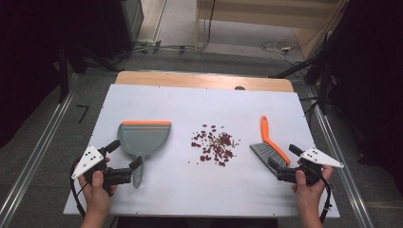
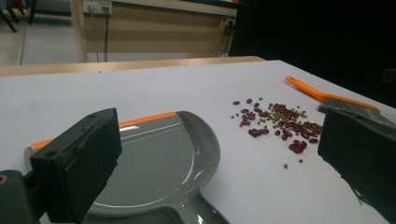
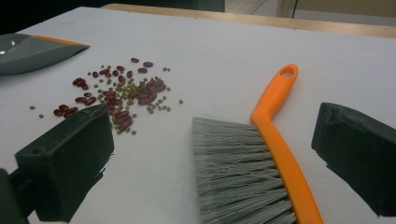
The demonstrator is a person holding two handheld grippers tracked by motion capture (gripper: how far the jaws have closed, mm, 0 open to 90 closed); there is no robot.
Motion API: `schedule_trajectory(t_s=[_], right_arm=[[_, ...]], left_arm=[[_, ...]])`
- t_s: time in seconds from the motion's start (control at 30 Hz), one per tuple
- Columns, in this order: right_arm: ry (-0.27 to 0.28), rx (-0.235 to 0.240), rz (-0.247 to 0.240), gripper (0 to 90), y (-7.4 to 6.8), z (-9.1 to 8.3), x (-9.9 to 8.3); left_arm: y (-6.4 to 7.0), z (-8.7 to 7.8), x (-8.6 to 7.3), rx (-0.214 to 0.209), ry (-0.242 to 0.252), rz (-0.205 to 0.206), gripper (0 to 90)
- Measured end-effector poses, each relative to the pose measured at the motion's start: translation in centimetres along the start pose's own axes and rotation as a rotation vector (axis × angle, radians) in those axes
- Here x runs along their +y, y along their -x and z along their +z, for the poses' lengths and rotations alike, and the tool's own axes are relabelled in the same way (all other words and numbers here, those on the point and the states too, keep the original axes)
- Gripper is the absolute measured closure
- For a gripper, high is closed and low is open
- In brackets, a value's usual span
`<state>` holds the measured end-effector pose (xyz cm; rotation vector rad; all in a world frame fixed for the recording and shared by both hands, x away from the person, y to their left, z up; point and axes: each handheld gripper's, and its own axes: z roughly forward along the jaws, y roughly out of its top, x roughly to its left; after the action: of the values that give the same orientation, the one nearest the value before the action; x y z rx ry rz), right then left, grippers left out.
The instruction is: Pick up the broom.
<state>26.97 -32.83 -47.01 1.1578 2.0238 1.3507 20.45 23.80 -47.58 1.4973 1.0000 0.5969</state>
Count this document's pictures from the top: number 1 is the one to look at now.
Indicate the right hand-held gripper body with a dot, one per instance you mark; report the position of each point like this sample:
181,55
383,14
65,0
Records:
320,157

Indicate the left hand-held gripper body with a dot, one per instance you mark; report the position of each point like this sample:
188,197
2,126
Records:
88,160

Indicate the orange brush with grey bristles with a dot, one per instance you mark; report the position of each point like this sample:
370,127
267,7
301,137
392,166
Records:
269,139

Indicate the grey dustpan with orange edge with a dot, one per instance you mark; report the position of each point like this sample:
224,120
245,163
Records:
144,137

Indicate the pile of red beans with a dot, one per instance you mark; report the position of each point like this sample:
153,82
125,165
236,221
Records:
218,147

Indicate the person's left hand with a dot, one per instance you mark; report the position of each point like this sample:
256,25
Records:
96,198

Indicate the person's right hand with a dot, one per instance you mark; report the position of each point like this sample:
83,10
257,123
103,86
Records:
310,196

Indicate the white board sheet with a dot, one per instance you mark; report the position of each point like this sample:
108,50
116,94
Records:
196,190

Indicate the black stand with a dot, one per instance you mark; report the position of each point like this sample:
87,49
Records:
63,76
320,69

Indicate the wooden table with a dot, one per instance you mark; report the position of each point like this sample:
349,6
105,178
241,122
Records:
190,80

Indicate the dark cabinet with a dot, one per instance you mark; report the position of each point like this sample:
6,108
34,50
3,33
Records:
120,28

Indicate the light wooden shelf unit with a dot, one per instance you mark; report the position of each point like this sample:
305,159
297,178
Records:
253,12

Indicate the metal floor rail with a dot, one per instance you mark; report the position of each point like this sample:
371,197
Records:
345,164
38,145

